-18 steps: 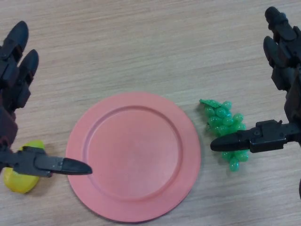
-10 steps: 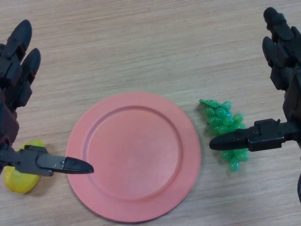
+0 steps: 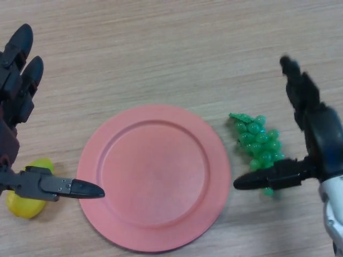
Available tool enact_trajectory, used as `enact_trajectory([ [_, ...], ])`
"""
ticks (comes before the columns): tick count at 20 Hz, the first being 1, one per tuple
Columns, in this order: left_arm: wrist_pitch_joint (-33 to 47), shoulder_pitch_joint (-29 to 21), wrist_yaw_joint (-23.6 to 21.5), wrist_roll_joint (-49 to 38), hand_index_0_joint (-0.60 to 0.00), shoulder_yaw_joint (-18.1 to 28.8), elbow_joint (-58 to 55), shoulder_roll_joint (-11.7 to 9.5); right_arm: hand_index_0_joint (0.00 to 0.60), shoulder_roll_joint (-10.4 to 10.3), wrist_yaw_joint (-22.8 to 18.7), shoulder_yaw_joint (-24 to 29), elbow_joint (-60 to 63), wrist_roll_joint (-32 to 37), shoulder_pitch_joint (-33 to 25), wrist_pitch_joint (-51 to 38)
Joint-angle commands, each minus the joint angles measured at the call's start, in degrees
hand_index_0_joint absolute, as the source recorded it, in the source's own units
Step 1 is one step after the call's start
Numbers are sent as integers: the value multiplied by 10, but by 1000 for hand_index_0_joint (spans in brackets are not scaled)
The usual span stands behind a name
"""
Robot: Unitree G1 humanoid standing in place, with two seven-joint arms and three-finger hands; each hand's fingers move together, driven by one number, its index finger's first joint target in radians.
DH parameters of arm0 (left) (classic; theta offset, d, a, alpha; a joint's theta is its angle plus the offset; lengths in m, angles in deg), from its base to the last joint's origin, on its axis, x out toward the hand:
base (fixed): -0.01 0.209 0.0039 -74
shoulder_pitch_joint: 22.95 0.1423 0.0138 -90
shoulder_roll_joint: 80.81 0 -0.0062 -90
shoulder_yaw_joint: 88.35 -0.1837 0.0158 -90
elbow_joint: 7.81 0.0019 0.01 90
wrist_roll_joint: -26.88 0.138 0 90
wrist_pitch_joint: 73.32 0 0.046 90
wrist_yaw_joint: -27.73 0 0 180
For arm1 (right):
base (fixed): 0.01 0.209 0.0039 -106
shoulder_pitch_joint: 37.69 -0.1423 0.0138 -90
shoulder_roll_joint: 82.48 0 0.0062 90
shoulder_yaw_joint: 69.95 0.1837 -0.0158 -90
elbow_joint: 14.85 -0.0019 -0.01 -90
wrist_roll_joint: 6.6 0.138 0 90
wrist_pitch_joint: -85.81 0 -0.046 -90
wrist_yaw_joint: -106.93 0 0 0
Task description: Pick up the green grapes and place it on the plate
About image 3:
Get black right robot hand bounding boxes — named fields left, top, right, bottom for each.
left=233, top=55, right=343, bottom=191

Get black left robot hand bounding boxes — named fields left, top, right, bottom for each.
left=0, top=23, right=105, bottom=202

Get green grapes bunch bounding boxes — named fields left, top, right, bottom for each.
left=228, top=112, right=285, bottom=199

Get pink round plate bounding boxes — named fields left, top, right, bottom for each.
left=76, top=104, right=232, bottom=254

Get yellow starfruit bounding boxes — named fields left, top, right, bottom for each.
left=5, top=157, right=54, bottom=220

